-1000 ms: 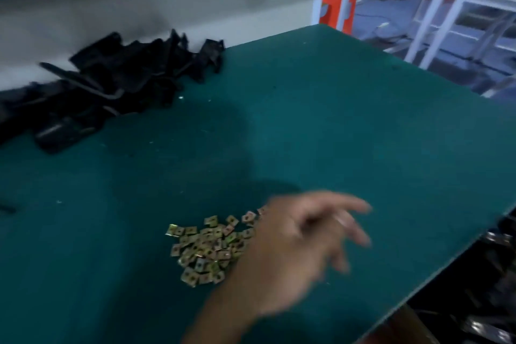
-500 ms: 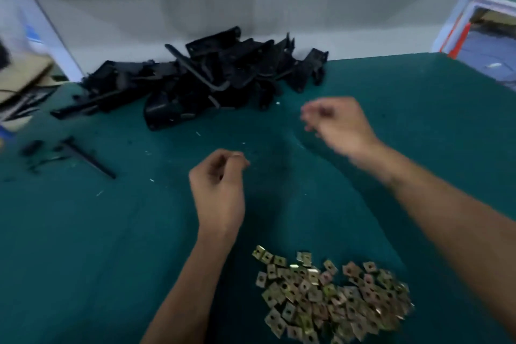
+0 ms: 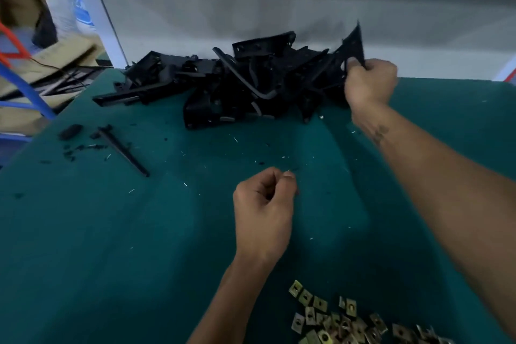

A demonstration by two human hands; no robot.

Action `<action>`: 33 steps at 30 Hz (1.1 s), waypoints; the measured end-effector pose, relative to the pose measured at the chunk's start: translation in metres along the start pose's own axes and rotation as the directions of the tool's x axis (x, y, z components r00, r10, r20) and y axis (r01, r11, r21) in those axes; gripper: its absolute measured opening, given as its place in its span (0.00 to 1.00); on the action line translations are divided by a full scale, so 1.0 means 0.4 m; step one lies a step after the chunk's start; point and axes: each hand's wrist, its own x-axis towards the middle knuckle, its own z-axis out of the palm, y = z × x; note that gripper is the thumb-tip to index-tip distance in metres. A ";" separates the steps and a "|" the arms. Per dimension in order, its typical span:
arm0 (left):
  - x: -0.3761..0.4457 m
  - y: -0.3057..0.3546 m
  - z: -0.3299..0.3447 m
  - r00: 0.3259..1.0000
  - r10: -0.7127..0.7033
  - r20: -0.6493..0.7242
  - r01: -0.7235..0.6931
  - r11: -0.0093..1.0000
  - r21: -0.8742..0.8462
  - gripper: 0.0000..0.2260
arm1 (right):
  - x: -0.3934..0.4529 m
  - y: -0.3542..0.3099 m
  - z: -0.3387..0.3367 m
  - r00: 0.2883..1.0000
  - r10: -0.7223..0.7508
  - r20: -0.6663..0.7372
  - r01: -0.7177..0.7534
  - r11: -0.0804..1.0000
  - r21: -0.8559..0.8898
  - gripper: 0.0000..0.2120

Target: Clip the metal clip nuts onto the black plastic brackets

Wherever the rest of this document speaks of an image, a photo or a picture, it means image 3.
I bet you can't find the person's right hand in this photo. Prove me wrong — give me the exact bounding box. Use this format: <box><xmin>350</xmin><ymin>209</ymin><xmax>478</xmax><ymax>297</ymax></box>
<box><xmin>344</xmin><ymin>56</ymin><xmax>399</xmax><ymax>115</ymax></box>

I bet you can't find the person's left hand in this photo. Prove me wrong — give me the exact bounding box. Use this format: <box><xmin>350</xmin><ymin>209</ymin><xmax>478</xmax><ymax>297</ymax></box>
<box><xmin>233</xmin><ymin>166</ymin><xmax>298</xmax><ymax>272</ymax></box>

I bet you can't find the pile of black plastic brackets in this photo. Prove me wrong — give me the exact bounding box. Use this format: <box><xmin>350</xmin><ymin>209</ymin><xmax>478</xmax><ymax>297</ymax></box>
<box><xmin>92</xmin><ymin>31</ymin><xmax>356</xmax><ymax>130</ymax></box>

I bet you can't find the pile of brass clip nuts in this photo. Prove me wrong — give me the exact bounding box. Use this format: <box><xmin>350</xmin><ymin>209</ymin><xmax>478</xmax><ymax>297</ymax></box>
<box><xmin>288</xmin><ymin>277</ymin><xmax>456</xmax><ymax>344</ymax></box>

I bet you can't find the person's right forearm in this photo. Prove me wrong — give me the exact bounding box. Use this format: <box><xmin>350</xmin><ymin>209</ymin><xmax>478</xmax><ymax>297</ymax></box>
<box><xmin>352</xmin><ymin>102</ymin><xmax>516</xmax><ymax>336</ymax></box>

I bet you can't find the person's left forearm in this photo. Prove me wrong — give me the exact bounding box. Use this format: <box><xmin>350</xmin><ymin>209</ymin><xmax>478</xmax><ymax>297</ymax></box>
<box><xmin>188</xmin><ymin>255</ymin><xmax>279</xmax><ymax>344</ymax></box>

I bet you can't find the green table cloth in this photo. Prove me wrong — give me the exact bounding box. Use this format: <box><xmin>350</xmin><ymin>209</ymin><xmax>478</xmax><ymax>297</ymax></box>
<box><xmin>0</xmin><ymin>68</ymin><xmax>516</xmax><ymax>344</ymax></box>

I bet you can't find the thin black plastic strip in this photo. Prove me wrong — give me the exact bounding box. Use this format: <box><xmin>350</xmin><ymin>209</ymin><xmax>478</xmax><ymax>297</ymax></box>
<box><xmin>97</xmin><ymin>124</ymin><xmax>151</xmax><ymax>178</ymax></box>

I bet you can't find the brown cardboard piece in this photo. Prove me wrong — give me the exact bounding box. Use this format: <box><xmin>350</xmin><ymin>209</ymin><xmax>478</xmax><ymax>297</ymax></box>
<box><xmin>0</xmin><ymin>37</ymin><xmax>104</xmax><ymax>135</ymax></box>

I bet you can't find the black bag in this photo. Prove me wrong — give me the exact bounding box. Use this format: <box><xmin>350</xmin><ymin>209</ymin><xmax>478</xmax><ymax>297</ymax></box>
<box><xmin>32</xmin><ymin>9</ymin><xmax>58</xmax><ymax>49</ymax></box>

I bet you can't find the white printed sack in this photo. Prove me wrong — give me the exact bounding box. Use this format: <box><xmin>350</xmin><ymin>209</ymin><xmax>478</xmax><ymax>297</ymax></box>
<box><xmin>42</xmin><ymin>0</ymin><xmax>96</xmax><ymax>41</ymax></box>

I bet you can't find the white metal rack frame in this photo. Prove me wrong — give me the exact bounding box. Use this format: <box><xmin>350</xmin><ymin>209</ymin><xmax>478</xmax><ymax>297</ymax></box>
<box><xmin>492</xmin><ymin>53</ymin><xmax>516</xmax><ymax>83</ymax></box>

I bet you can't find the white metal post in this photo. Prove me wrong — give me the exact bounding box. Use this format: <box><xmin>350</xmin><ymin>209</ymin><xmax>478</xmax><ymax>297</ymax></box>
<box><xmin>73</xmin><ymin>0</ymin><xmax>128</xmax><ymax>69</ymax></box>

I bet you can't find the blue metal frame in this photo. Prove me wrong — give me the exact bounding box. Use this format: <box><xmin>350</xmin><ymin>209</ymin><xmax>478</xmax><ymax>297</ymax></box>
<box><xmin>0</xmin><ymin>21</ymin><xmax>58</xmax><ymax>143</ymax></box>

